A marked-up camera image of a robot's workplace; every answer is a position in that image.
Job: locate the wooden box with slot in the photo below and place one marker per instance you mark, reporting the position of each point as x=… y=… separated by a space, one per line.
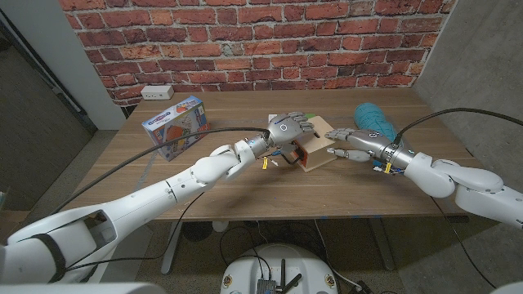
x=320 y=149

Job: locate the teal yarn skein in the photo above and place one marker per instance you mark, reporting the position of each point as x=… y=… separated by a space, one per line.
x=374 y=118

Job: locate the dark round floor object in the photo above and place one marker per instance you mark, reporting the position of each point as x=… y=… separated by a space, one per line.
x=196 y=230

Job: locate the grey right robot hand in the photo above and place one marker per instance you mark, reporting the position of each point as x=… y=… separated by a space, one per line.
x=367 y=141

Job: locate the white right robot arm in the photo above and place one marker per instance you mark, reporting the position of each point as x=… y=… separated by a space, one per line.
x=453 y=179

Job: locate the printed brick backdrop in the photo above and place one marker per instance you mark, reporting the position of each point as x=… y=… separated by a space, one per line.
x=261 y=41

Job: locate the grey torso electronics box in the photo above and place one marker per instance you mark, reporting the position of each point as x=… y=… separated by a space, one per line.
x=265 y=286

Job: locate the wooden drawer with red front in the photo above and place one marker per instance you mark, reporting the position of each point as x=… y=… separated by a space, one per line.
x=300 y=154

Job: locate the green and white package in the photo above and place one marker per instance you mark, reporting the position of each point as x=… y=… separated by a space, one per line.
x=310 y=116

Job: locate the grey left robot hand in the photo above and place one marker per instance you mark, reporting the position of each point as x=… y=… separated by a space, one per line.
x=284 y=128

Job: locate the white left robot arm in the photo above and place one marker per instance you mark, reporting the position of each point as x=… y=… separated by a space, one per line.
x=122 y=208

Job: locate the dark grey table leg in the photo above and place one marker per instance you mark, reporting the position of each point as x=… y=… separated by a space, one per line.
x=382 y=245

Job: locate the colourful toy carton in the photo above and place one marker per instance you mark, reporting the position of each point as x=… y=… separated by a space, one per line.
x=175 y=126

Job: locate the white power outlet strip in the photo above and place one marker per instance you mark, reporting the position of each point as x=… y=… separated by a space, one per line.
x=157 y=92

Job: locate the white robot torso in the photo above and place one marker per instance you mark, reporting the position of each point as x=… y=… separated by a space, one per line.
x=245 y=269

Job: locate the black torso antenna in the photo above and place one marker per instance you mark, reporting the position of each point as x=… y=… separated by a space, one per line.
x=282 y=271
x=295 y=279

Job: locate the white table leg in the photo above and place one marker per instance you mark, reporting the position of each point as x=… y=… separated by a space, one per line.
x=171 y=245

